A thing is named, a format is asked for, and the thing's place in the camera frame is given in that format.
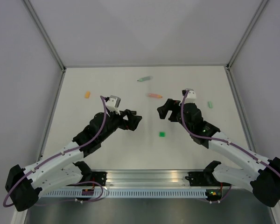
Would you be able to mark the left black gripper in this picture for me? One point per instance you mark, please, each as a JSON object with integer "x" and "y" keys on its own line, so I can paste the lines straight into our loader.
{"x": 132, "y": 122}

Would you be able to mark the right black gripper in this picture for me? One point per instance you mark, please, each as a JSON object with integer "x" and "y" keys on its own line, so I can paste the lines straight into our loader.
{"x": 170, "y": 105}

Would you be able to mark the bright green pen cap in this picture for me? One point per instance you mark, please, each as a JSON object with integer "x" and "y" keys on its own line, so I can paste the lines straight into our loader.
{"x": 162, "y": 134}

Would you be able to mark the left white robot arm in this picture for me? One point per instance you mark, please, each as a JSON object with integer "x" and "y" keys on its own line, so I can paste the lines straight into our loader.
{"x": 26, "y": 185}

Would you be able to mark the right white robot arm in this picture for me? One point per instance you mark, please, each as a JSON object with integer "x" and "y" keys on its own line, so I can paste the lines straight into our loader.
{"x": 255, "y": 173}

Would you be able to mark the pink pen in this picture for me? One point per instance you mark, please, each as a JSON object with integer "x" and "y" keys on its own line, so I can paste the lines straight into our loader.
{"x": 153, "y": 95}

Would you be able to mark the light green pen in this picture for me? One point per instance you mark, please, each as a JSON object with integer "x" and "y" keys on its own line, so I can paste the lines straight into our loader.
{"x": 143, "y": 79}

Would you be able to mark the light green pen cap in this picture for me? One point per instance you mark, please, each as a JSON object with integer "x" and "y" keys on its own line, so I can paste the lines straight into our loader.
{"x": 210, "y": 104}

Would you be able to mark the orange pen cap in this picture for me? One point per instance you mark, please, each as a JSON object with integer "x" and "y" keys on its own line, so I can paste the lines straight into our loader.
{"x": 87, "y": 94}

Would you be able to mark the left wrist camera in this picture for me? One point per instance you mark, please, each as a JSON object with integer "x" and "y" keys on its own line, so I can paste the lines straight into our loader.
{"x": 112, "y": 104}

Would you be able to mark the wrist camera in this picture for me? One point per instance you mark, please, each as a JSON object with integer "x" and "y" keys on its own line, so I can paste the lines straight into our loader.
{"x": 189, "y": 95}
{"x": 112, "y": 104}

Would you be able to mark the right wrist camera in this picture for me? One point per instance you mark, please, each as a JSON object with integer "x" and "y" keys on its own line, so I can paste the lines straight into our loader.
{"x": 189, "y": 95}

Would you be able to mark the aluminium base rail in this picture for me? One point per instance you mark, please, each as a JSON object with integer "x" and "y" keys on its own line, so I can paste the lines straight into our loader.
{"x": 148, "y": 179}

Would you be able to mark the left aluminium frame post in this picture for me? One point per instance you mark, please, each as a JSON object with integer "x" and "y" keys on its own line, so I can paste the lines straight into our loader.
{"x": 32, "y": 12}

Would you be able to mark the aluminium frame post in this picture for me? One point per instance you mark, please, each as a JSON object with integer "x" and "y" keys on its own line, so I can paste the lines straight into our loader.
{"x": 261, "y": 7}
{"x": 32, "y": 12}

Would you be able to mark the slotted cable duct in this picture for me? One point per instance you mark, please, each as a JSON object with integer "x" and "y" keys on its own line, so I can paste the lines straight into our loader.
{"x": 127, "y": 193}

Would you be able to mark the right aluminium frame post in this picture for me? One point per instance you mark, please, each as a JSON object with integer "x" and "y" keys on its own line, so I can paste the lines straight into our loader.
{"x": 261, "y": 7}

